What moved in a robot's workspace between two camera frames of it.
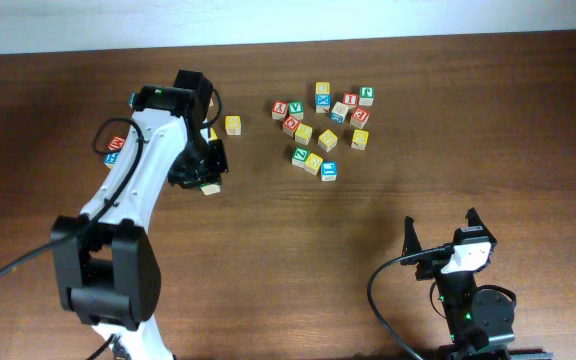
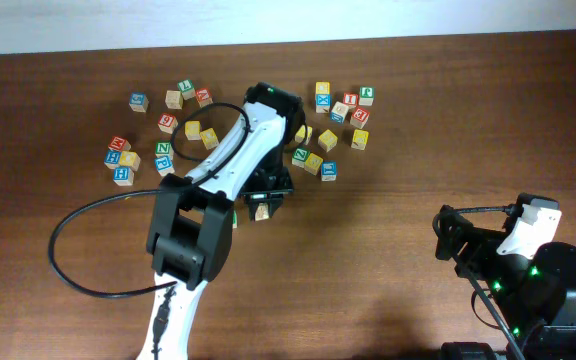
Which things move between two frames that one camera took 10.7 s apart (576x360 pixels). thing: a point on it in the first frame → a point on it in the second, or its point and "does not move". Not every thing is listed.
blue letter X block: (323, 103) does not move
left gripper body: (205, 163) → (273, 178)
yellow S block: (327, 140) does not move
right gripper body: (432, 268) → (477, 253)
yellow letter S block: (233, 125) → (262, 212)
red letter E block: (359, 117) does not move
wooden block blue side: (339, 112) does not move
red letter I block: (350, 98) does not move
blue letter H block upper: (110, 157) does not move
